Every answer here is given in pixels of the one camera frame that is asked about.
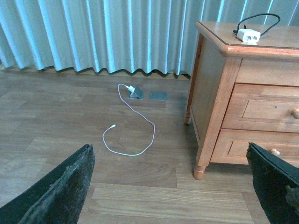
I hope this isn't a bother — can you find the open grey floor socket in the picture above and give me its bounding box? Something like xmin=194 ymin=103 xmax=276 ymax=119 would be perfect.
xmin=126 ymin=85 xmax=144 ymax=99

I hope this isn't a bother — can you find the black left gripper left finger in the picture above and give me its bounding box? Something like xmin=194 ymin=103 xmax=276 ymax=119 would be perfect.
xmin=0 ymin=144 xmax=95 ymax=224

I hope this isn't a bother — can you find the wooden drawer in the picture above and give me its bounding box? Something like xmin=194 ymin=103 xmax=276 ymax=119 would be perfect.
xmin=222 ymin=84 xmax=299 ymax=133
xmin=211 ymin=129 xmax=299 ymax=167

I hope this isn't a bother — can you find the white cable with plug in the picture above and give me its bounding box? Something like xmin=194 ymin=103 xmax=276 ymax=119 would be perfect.
xmin=102 ymin=84 xmax=156 ymax=156

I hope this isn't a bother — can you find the white charger with black cable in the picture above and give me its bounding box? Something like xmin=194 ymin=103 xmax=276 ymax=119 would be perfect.
xmin=233 ymin=13 xmax=281 ymax=44

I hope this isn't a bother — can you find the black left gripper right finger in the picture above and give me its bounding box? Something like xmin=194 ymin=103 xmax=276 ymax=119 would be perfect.
xmin=246 ymin=142 xmax=299 ymax=224

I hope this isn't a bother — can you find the pale green curtain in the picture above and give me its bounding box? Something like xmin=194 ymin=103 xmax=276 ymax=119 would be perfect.
xmin=0 ymin=0 xmax=299 ymax=74

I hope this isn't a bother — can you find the closed grey floor socket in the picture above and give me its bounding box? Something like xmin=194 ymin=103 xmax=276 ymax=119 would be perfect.
xmin=149 ymin=91 xmax=168 ymax=101

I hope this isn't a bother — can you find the wooden nightstand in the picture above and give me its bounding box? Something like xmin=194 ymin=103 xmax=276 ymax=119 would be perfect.
xmin=185 ymin=21 xmax=299 ymax=180

